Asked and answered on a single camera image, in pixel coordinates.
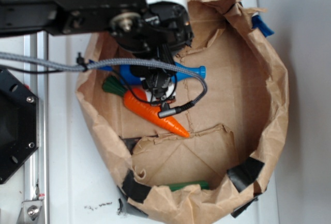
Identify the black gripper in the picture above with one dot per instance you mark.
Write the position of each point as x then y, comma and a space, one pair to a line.
156, 80

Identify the blue plastic bottle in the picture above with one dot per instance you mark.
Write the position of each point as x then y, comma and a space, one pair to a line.
182, 72

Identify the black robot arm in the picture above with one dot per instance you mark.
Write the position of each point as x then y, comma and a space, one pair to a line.
149, 29

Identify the orange toy carrot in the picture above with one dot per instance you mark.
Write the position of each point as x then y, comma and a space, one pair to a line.
144, 110

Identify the brown paper bag bin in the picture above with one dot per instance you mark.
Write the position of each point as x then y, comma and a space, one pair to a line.
244, 114

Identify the green object behind bag rim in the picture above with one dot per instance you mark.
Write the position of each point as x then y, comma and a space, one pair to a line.
178, 186

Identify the black tape bottom left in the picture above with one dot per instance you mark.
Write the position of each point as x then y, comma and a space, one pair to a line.
134, 190

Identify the black tape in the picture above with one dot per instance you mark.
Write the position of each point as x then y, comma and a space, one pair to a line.
245, 173
134, 190

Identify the blue tape piece right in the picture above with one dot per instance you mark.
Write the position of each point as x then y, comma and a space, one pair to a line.
258, 23

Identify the black tape bottom right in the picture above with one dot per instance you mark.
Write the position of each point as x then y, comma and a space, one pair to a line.
245, 173

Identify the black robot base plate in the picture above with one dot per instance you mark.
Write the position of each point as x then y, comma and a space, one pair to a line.
17, 124

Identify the aluminium rail frame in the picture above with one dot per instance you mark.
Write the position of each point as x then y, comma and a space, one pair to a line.
36, 183

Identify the metal corner bracket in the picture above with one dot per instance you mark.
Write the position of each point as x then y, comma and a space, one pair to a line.
32, 212

